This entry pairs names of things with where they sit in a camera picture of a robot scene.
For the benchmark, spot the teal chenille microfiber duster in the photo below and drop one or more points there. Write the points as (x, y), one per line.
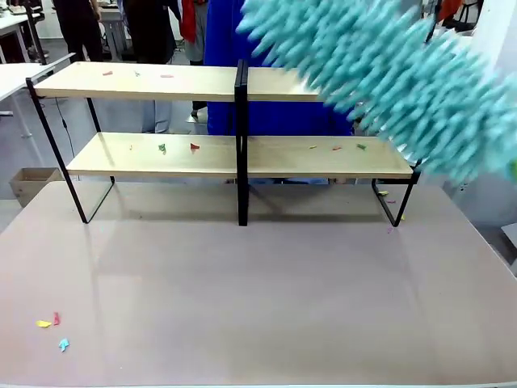
(383, 60)

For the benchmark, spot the two-tier wooden shelf rack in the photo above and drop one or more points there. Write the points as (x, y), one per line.
(242, 161)

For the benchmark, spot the light wooden shelf board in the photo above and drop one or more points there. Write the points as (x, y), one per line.
(282, 159)
(141, 87)

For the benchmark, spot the person in blue coat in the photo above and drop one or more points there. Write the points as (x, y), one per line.
(226, 36)

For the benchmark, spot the person with red garment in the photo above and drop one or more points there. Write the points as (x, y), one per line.
(189, 20)

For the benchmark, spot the person in black clothes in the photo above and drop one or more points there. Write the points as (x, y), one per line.
(78, 28)
(149, 32)

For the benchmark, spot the grey drawer cabinet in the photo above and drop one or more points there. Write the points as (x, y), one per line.
(115, 36)

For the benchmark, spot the brown cardboard box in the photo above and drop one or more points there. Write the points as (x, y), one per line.
(32, 188)

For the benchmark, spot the blue paper scrap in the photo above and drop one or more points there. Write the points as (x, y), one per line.
(64, 344)

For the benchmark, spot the white table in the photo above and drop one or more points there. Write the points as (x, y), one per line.
(16, 78)

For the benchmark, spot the white desk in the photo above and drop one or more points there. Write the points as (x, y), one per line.
(12, 24)

